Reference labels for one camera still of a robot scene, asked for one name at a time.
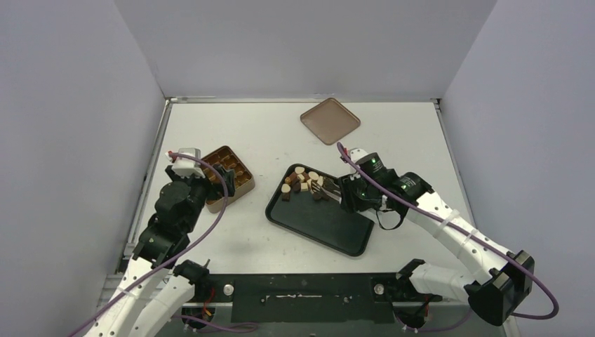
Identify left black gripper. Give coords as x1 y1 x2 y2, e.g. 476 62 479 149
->
168 164 234 233

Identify metal tongs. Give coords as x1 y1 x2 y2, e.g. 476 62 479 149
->
311 180 342 203

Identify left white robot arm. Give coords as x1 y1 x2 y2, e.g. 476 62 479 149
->
85 156 235 336

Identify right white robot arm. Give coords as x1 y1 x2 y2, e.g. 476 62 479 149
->
338 148 535 326

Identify gold chocolate box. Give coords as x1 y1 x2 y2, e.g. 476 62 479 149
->
202 145 255 213

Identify black plastic tray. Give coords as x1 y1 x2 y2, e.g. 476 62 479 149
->
265 164 375 257

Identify brown box lid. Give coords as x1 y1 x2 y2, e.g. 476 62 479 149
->
300 98 361 145

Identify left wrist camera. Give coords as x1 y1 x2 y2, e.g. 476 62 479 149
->
167 147 205 178

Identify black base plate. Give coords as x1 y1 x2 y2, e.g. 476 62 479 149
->
208 273 425 324

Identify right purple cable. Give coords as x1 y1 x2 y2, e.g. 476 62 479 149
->
336 141 560 333

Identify purple cable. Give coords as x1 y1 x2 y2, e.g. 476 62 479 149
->
67 152 258 337
336 141 560 333

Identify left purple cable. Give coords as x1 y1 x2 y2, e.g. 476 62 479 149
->
67 152 258 337

